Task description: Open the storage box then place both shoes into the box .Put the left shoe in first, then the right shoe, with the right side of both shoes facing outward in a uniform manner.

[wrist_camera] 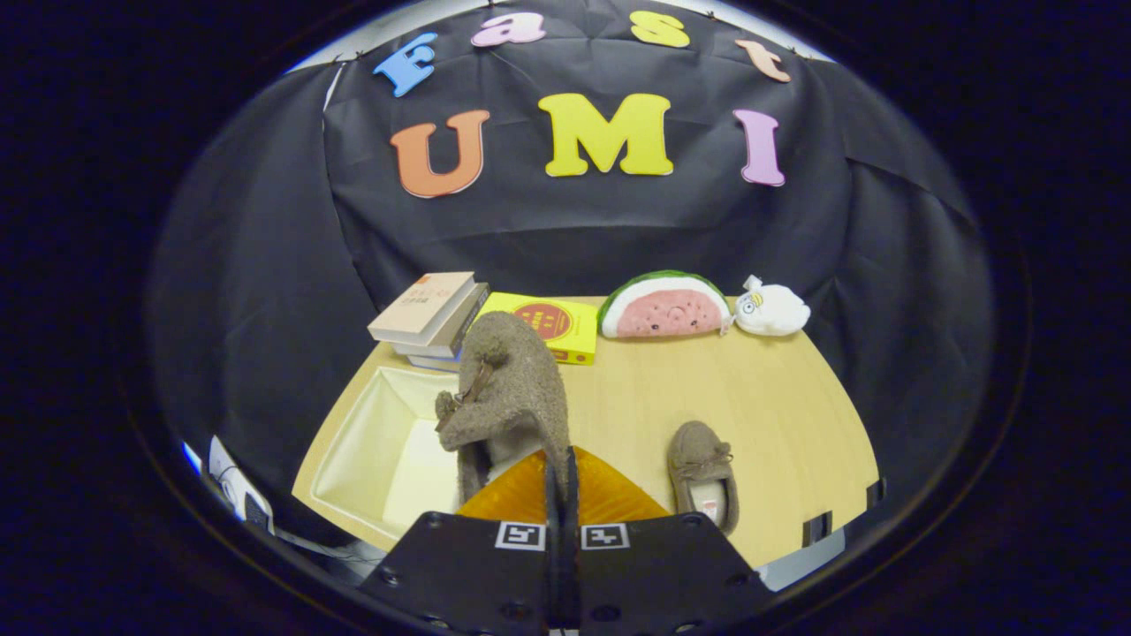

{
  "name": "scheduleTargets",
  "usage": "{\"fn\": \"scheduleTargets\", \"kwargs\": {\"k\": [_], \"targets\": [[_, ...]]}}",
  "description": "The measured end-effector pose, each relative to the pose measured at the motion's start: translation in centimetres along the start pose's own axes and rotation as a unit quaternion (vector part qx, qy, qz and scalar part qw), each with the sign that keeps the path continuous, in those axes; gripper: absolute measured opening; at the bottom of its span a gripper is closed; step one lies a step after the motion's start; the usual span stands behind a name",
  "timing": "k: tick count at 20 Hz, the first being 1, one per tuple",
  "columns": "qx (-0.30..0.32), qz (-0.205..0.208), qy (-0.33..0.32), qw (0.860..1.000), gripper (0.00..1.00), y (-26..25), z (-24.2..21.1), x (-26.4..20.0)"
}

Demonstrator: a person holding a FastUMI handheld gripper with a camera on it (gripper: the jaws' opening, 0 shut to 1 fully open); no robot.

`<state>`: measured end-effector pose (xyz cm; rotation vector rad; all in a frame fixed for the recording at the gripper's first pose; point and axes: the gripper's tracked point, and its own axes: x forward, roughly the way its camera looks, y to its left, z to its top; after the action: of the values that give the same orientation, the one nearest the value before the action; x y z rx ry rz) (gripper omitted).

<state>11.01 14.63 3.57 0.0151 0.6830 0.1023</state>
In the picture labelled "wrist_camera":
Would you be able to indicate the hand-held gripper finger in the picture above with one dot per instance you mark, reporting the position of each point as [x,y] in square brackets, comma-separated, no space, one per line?
[555,574]
[573,574]

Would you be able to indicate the brown fuzzy slipper shoe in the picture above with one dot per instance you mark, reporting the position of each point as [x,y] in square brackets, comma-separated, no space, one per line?
[698,450]
[517,389]

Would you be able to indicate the cream storage box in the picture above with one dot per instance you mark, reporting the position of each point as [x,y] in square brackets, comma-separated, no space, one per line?
[371,450]

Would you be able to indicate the blue book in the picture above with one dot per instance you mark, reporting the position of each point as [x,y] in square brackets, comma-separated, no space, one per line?
[433,362]

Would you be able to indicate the yellow book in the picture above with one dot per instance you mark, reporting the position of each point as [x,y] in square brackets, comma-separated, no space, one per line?
[557,327]

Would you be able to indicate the grey book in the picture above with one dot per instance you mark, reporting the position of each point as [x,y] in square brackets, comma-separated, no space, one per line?
[459,331]

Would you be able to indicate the watermelon slice plush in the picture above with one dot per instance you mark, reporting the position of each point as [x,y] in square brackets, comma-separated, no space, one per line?
[663,309]

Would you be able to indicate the beige book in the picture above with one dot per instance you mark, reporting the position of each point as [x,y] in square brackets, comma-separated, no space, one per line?
[420,305]

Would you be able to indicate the white plush toy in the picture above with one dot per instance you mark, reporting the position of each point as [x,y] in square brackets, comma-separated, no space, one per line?
[778,309]

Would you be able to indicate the black backdrop cloth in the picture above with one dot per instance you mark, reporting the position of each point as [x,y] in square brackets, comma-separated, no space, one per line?
[574,238]

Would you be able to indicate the white power strip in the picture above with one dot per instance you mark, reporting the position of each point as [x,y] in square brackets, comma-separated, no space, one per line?
[231,473]

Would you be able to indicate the black table edge bracket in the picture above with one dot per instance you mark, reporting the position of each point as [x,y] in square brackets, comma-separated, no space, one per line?
[876,493]
[817,528]

